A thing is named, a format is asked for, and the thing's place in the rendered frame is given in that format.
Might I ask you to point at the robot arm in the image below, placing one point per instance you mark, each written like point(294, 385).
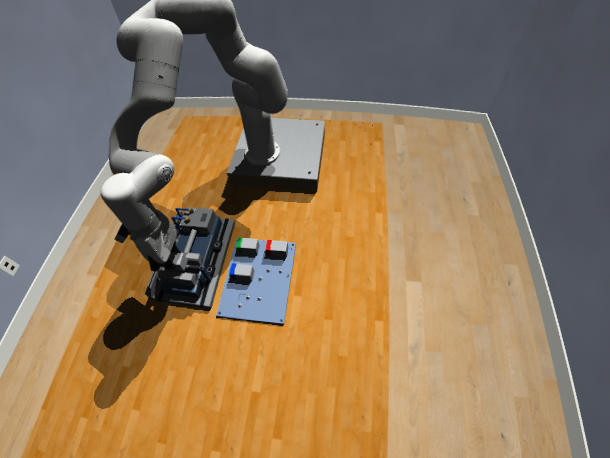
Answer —
point(156, 45)

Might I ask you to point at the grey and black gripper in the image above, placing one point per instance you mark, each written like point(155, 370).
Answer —
point(159, 244)

